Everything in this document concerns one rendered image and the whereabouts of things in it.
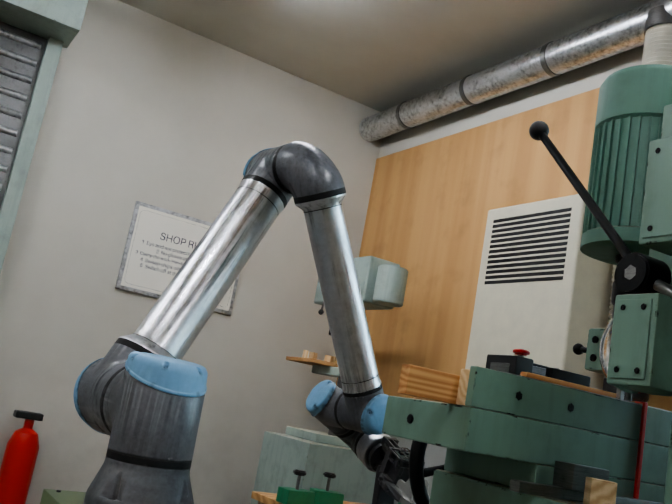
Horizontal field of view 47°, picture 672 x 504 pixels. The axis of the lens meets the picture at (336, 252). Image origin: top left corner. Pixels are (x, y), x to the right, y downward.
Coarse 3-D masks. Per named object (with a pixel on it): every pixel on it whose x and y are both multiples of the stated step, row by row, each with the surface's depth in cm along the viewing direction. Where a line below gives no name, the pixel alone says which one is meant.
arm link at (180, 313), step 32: (256, 160) 176; (256, 192) 170; (288, 192) 172; (224, 224) 166; (256, 224) 168; (192, 256) 163; (224, 256) 163; (192, 288) 159; (224, 288) 163; (160, 320) 155; (192, 320) 157; (128, 352) 150; (160, 352) 152; (96, 384) 146; (96, 416) 145
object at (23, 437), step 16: (16, 416) 346; (32, 416) 349; (16, 432) 346; (32, 432) 348; (16, 448) 342; (32, 448) 345; (16, 464) 341; (32, 464) 346; (0, 480) 340; (16, 480) 340; (0, 496) 338; (16, 496) 340
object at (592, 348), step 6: (594, 330) 127; (600, 330) 126; (588, 336) 128; (594, 336) 126; (600, 336) 125; (588, 342) 127; (594, 342) 126; (588, 348) 127; (594, 348) 126; (588, 354) 127; (594, 354) 125; (588, 360) 126; (594, 360) 125; (588, 366) 126; (594, 366) 125; (600, 366) 124; (600, 372) 126
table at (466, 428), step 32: (416, 416) 114; (448, 416) 107; (480, 416) 104; (512, 416) 107; (480, 448) 104; (512, 448) 106; (544, 448) 109; (576, 448) 112; (608, 448) 115; (640, 480) 118
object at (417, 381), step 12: (408, 372) 103; (420, 372) 104; (432, 372) 105; (444, 372) 106; (408, 384) 103; (420, 384) 104; (432, 384) 105; (444, 384) 106; (456, 384) 107; (420, 396) 104; (432, 396) 105; (444, 396) 106; (456, 396) 107
